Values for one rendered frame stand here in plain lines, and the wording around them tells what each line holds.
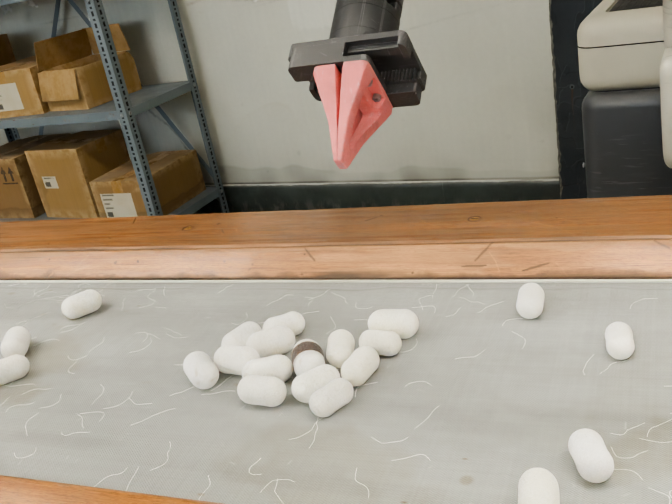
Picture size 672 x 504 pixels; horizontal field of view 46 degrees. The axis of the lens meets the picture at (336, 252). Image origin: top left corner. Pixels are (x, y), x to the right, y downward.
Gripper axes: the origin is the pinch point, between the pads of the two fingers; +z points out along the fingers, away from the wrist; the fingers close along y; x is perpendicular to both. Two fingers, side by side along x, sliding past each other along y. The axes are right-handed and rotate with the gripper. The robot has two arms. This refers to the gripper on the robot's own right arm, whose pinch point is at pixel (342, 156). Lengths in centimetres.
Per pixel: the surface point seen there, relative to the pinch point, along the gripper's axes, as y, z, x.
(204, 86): -146, -136, 161
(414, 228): 2.5, 0.8, 11.6
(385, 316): 4.7, 12.5, 2.2
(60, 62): -190, -131, 130
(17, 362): -23.8, 18.9, -2.7
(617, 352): 20.8, 14.7, 1.8
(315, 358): 1.5, 17.0, -1.5
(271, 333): -3.3, 14.8, 0.3
